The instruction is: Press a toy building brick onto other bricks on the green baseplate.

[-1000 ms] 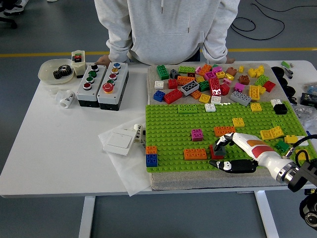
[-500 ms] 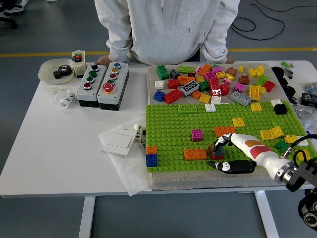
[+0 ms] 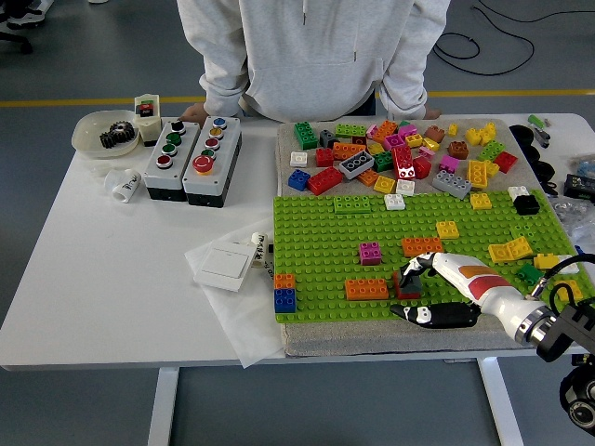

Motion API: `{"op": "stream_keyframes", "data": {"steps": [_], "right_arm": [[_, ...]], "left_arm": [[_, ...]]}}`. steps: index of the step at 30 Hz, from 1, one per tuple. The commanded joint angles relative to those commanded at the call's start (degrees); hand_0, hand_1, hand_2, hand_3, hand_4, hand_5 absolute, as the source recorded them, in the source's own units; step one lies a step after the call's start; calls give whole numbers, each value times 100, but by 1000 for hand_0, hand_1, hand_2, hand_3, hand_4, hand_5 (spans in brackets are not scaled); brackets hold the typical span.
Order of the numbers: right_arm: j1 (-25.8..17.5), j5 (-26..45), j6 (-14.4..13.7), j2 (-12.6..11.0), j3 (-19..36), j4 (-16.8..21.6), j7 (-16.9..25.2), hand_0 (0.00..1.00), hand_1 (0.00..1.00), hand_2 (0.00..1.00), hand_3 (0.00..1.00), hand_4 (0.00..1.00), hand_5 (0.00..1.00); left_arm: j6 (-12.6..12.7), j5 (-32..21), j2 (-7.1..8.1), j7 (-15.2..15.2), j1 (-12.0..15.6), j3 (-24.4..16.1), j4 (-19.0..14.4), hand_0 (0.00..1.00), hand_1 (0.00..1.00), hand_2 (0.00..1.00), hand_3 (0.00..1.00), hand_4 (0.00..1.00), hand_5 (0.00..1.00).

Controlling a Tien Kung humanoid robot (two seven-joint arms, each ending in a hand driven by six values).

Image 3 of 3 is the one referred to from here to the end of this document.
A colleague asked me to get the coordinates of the light grey eight-stud brick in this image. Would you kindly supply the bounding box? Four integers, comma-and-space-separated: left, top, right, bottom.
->
431, 169, 474, 200

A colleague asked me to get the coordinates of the white tissue paper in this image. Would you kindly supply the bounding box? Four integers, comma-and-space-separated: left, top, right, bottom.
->
183, 217, 285, 371

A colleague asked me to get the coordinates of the blue four-stud brick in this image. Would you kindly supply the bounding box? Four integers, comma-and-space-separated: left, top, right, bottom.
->
287, 169, 311, 192
273, 288, 298, 315

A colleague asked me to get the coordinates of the white wall switch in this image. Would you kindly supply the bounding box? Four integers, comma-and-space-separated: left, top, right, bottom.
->
192, 241, 256, 294

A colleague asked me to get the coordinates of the grey emergency-stop control box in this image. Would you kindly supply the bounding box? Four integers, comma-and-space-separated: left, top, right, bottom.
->
179, 115, 243, 209

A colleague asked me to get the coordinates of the green baseplate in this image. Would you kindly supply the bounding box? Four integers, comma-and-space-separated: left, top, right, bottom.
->
271, 188, 580, 326

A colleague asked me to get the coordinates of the magenta four-stud brick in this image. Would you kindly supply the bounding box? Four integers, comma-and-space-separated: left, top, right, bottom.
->
358, 241, 383, 266

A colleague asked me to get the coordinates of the black strap bundle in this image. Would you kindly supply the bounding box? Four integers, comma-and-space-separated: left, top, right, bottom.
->
508, 123, 561, 197

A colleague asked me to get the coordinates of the person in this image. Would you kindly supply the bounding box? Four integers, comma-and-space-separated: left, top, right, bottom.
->
176, 0, 455, 123

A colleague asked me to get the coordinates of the black office chair base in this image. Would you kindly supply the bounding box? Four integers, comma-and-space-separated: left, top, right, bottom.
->
0, 20, 34, 55

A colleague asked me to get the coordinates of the white pipe tee fitting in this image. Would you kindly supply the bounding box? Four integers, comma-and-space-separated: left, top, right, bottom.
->
102, 168, 142, 205

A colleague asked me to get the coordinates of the white printed tube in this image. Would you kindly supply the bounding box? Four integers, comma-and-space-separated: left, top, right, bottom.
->
248, 230, 271, 270

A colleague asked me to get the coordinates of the grey upturned brick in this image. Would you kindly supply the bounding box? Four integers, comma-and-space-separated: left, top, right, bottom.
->
337, 152, 376, 181

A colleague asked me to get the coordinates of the cream switch box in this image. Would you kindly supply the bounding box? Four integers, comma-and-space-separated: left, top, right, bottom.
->
132, 93, 163, 148

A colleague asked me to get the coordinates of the black brick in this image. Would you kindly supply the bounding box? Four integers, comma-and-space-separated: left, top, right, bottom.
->
513, 194, 541, 216

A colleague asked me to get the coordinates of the dark grey two-stud brick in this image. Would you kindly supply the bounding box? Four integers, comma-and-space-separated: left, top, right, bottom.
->
397, 273, 423, 299

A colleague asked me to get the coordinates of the white table leg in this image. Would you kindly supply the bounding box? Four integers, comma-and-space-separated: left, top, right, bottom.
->
147, 369, 180, 446
477, 357, 525, 446

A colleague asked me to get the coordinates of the blue plastic packet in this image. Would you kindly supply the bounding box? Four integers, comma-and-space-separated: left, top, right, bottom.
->
567, 155, 595, 177

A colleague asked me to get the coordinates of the black printed box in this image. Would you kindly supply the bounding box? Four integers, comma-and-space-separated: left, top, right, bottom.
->
562, 174, 595, 202

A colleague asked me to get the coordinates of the clear bag of screws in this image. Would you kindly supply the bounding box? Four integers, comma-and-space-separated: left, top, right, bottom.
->
555, 197, 595, 255

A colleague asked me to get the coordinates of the white plastic bowl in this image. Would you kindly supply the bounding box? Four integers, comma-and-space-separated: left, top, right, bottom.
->
70, 109, 140, 160

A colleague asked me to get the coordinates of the orange eight-stud brick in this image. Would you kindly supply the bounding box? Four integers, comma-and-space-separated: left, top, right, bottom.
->
344, 277, 390, 301
331, 141, 367, 162
401, 236, 445, 258

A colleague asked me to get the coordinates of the black floor cable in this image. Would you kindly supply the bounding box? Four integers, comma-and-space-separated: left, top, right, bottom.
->
431, 0, 595, 76

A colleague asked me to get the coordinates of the red eight-stud brick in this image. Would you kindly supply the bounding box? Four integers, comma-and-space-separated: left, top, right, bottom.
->
391, 145, 417, 181
306, 166, 343, 197

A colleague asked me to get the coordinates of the yellow eight-stud brick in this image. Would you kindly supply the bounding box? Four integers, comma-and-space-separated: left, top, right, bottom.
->
467, 159, 489, 190

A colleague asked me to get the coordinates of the small dark green brick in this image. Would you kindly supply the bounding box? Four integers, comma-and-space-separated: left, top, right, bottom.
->
516, 263, 544, 283

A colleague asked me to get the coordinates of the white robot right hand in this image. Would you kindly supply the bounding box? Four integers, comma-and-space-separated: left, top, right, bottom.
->
389, 252, 552, 339

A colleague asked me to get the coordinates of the lime green flat brick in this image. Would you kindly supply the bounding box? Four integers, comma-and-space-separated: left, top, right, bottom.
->
332, 195, 373, 216

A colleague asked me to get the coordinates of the grey four-button control box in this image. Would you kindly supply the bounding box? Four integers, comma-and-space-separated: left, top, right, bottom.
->
141, 118, 201, 203

